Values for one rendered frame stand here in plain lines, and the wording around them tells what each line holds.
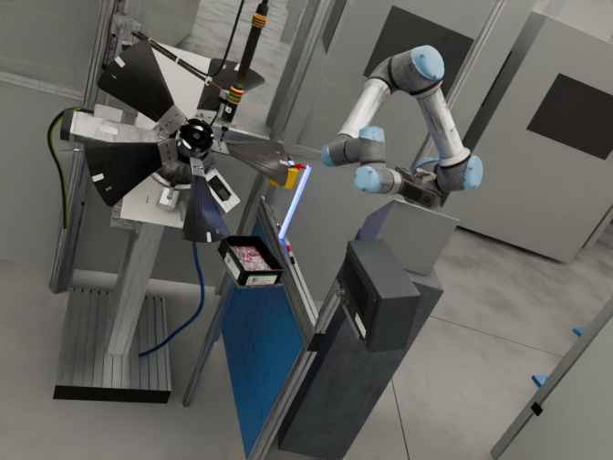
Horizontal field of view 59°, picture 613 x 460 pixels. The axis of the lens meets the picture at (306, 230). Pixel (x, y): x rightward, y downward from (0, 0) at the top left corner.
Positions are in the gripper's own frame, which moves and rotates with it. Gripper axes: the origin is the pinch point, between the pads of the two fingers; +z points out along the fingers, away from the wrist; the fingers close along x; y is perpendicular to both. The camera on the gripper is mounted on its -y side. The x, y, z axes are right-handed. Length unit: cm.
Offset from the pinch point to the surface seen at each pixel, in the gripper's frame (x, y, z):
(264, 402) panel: 98, 7, -21
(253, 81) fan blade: -5, 66, -31
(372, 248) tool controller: 13.8, -13.0, -38.0
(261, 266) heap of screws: 52, 31, -26
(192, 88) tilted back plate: 10, 92, -35
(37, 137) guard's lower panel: 62, 149, -63
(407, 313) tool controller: 20, -33, -43
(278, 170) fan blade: 18, 43, -25
